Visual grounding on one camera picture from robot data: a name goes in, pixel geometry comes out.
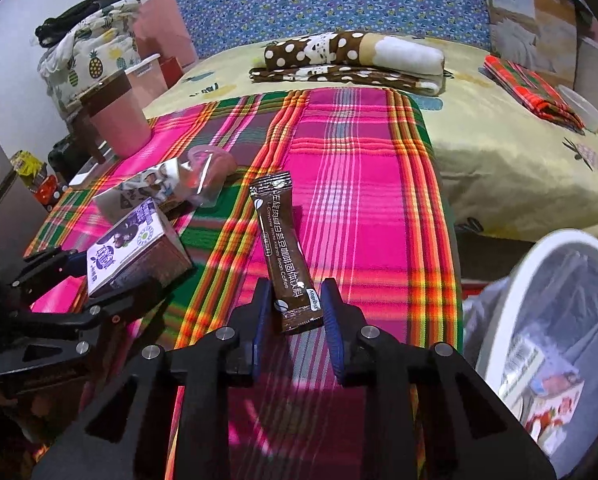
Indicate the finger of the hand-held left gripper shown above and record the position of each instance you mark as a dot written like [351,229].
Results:
[59,332]
[76,260]

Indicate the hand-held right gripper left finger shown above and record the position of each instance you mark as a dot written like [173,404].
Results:
[259,320]

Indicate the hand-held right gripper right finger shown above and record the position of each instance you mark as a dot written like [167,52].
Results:
[331,325]

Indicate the purple drink carton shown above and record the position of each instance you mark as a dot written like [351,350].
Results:
[129,250]

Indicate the brown coffee sachet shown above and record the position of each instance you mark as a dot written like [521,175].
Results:
[284,260]

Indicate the patterned paper cup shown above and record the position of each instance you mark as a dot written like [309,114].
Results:
[144,185]

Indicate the white trash bin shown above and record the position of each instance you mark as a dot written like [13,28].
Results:
[504,310]

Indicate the pink drink carton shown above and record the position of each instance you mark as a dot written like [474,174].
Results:
[554,405]

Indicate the white smartphone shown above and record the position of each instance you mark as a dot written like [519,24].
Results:
[86,180]

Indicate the black suitcase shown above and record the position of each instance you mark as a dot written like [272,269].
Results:
[61,157]

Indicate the yellow printed packet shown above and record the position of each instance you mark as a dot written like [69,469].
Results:
[26,164]

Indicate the pink green plaid cloth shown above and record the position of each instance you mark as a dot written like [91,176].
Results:
[354,185]

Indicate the pink mug with brown lid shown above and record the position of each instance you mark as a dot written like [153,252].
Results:
[119,120]

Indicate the clear plastic jelly cup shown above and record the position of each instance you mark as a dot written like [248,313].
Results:
[209,170]

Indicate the pink storage box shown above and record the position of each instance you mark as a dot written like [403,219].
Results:
[146,80]

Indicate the pineapple print quilt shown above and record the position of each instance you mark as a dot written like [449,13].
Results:
[94,55]

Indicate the red box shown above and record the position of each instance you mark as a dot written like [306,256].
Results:
[171,72]

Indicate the yellow bed sheet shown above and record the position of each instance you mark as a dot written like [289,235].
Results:
[504,185]

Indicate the folded brown polka dot cloth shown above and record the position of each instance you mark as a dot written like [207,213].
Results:
[329,76]

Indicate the black clothing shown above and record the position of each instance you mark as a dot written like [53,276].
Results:
[79,10]

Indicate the clear bin liner bag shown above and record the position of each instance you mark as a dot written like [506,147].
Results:
[594,320]

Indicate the brown polka dot pillow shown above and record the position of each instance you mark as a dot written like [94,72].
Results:
[304,52]

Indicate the folded red plaid cloth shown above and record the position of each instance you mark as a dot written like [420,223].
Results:
[529,85]

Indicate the clear plastic container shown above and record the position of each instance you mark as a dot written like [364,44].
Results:
[586,110]

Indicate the cardboard box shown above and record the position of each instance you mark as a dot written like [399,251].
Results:
[519,25]

